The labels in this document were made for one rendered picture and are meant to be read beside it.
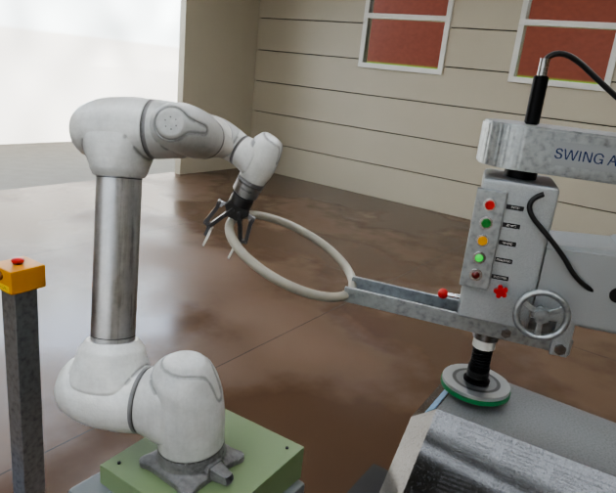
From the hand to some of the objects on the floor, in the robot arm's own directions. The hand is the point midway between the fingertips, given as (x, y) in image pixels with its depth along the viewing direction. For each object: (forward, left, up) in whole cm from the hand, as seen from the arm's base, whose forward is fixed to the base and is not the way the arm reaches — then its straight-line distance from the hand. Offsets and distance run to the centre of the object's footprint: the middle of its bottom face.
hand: (219, 245), depth 193 cm
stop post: (-55, +50, -113) cm, 135 cm away
